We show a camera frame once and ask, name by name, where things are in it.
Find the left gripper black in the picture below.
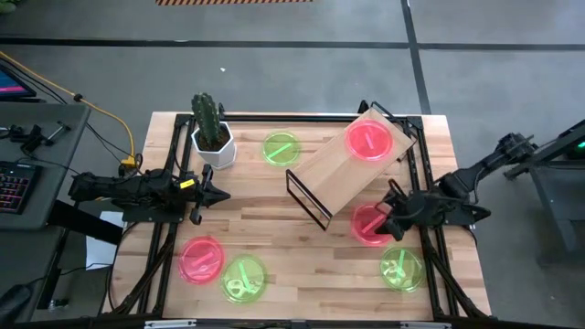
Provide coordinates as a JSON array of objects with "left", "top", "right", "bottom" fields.
[{"left": 182, "top": 164, "right": 232, "bottom": 225}]

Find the dark grey low desk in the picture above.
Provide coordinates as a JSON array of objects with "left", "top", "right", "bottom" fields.
[{"left": 0, "top": 226, "right": 66, "bottom": 322}]

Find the black computer mouse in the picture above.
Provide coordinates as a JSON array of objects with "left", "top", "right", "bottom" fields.
[{"left": 0, "top": 283, "right": 32, "bottom": 324}]

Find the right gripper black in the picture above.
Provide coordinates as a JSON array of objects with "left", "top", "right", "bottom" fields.
[{"left": 375, "top": 179, "right": 426, "bottom": 242}]

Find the black clamp tool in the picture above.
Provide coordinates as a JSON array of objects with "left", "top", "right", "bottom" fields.
[{"left": 7, "top": 121, "right": 73, "bottom": 154}]

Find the black device with green light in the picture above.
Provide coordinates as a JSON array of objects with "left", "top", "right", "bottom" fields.
[{"left": 565, "top": 136, "right": 585, "bottom": 161}]

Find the white faceted plant pot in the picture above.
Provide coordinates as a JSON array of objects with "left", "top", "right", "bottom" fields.
[{"left": 190, "top": 121, "right": 238, "bottom": 171}]

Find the white paper sheet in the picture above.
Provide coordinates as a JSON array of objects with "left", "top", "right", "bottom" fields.
[{"left": 85, "top": 210, "right": 125, "bottom": 271}]

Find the yellow cable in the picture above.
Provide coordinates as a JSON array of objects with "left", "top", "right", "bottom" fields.
[{"left": 0, "top": 50, "right": 137, "bottom": 161}]

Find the translucent pink plastic plate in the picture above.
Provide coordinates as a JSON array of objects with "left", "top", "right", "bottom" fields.
[
  {"left": 177, "top": 235, "right": 226, "bottom": 286},
  {"left": 350, "top": 203, "right": 394, "bottom": 248},
  {"left": 344, "top": 118, "right": 395, "bottom": 162}
]

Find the silver metal bracket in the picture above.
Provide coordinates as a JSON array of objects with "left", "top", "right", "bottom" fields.
[{"left": 144, "top": 319, "right": 197, "bottom": 329}]

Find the wooden shelf with black frame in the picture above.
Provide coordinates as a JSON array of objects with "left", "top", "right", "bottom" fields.
[{"left": 285, "top": 100, "right": 418, "bottom": 232}]

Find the grey metal side table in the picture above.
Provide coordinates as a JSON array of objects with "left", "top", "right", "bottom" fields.
[{"left": 504, "top": 119, "right": 585, "bottom": 267}]

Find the computer screen with black bezel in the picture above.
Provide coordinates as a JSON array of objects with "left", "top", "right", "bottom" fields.
[{"left": 0, "top": 63, "right": 37, "bottom": 101}]

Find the green cactus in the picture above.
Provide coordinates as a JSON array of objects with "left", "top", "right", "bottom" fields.
[{"left": 190, "top": 92, "right": 226, "bottom": 150}]

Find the black aluminium rig frame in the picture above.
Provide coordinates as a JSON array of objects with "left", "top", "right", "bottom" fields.
[{"left": 109, "top": 112, "right": 493, "bottom": 321}]

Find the backlit black keyboard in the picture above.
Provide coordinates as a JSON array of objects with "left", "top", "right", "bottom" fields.
[{"left": 0, "top": 160, "right": 41, "bottom": 215}]

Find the translucent green plastic plate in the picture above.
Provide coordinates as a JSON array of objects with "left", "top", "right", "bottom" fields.
[
  {"left": 261, "top": 132, "right": 302, "bottom": 168},
  {"left": 378, "top": 246, "right": 426, "bottom": 293},
  {"left": 219, "top": 253, "right": 268, "bottom": 304}
]

